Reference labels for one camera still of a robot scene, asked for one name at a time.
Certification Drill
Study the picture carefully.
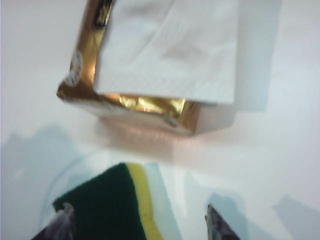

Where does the yellow green sponge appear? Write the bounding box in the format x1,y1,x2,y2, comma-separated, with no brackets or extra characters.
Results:
52,161,164,240

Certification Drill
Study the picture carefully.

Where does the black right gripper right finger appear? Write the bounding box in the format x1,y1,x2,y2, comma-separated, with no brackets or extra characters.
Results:
204,203,244,240

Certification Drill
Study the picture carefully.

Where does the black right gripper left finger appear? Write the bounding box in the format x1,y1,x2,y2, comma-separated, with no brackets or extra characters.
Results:
31,202,76,240

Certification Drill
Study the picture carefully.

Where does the white tissue sheet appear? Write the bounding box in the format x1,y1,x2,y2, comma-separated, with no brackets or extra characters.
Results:
93,0,239,105

